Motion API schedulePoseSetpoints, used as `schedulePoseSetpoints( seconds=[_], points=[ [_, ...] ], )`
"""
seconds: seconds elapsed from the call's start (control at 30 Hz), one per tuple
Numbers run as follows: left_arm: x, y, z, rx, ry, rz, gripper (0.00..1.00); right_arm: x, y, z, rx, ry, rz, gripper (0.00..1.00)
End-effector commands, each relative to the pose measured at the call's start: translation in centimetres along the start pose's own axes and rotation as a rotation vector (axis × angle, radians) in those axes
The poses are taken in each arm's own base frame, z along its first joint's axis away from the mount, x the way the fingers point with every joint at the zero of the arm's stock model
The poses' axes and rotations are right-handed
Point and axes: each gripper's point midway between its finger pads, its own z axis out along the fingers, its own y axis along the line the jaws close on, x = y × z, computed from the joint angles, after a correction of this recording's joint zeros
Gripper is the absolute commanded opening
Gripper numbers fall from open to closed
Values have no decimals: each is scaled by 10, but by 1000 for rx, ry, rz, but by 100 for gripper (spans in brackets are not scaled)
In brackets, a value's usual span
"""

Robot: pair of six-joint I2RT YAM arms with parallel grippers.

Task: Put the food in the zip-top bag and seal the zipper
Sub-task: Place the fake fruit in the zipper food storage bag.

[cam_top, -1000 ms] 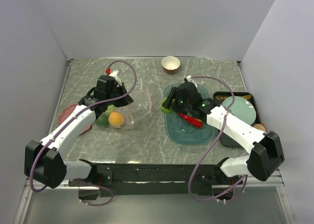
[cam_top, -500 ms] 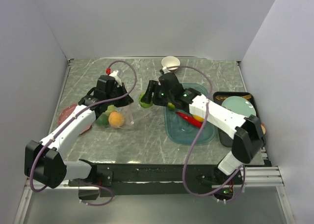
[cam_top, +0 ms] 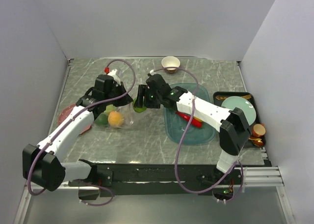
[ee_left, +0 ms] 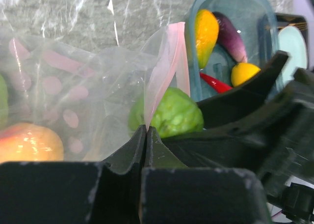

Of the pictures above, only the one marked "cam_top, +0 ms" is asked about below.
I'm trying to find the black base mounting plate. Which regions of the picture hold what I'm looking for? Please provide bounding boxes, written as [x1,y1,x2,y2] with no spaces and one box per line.
[69,160,243,200]

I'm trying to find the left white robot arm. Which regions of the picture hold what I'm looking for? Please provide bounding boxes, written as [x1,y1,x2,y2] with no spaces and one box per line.
[22,69,132,191]

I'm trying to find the orange fruit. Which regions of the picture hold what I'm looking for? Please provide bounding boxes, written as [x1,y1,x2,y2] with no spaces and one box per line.
[108,111,124,128]

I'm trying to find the pink plate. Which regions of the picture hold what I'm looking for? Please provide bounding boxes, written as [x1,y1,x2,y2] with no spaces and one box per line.
[58,104,92,135]

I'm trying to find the clear zip top bag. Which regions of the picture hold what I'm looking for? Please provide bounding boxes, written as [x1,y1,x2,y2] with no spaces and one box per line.
[104,67,134,129]

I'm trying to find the light green plate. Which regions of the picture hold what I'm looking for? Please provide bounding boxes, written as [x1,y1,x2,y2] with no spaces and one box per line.
[221,96,257,126]

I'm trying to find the black serving tray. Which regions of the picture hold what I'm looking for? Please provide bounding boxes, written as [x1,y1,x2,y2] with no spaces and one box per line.
[212,91,267,148]

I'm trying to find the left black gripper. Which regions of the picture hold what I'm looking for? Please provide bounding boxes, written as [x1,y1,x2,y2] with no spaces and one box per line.
[105,81,133,107]

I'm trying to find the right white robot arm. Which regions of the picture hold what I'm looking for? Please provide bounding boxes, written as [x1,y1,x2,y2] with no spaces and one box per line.
[134,70,251,184]

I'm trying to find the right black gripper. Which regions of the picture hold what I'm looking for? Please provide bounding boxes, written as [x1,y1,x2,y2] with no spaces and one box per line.
[134,84,162,109]

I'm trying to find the red chili pepper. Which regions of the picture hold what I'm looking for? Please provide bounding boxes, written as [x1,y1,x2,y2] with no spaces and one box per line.
[176,112,202,128]

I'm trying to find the dark green avocado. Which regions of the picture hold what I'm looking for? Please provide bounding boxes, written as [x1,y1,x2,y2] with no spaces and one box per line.
[94,113,108,127]

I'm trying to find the wooden chopsticks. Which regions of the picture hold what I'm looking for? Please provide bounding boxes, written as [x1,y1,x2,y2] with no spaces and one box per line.
[242,94,252,100]

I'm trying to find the teal plastic food tray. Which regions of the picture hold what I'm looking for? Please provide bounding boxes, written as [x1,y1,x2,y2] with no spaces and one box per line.
[163,83,217,145]

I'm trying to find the pale green cabbage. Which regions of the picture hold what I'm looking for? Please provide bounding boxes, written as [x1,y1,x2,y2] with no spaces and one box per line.
[104,105,116,115]

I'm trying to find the small green lettuce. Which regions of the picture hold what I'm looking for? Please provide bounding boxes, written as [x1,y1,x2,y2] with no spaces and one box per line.
[132,98,147,113]

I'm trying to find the beige ceramic bowl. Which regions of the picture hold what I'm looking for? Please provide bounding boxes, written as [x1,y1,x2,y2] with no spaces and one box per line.
[161,56,181,74]

